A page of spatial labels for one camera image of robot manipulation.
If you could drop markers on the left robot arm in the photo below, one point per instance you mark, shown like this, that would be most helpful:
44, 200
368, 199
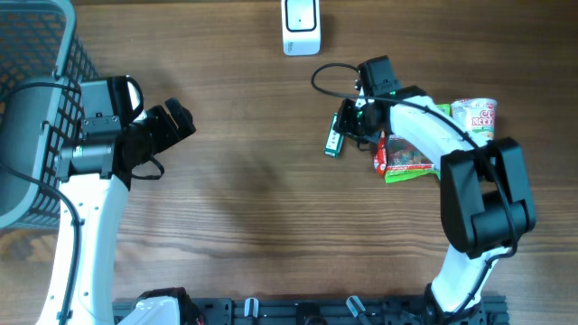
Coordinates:
95, 172

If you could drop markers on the red snack packet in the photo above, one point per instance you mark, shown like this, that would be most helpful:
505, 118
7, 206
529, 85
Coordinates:
380, 157

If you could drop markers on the green snack bag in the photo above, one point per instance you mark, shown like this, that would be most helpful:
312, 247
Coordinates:
403, 161

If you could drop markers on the grey plastic shopping basket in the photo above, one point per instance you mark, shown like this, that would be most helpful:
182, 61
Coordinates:
43, 62

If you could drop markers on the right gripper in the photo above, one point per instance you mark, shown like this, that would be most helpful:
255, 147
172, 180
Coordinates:
344, 124

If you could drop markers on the white barcode scanner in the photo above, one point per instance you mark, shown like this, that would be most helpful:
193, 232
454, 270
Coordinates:
301, 27

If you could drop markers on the small green box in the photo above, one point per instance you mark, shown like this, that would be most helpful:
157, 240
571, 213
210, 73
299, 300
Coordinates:
334, 140

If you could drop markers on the cup noodles container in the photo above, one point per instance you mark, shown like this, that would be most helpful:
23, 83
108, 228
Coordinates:
476, 115

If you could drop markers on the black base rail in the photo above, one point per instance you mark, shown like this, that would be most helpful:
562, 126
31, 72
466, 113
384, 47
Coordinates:
390, 310

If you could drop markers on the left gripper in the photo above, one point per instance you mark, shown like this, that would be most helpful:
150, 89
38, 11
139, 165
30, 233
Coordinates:
170, 133

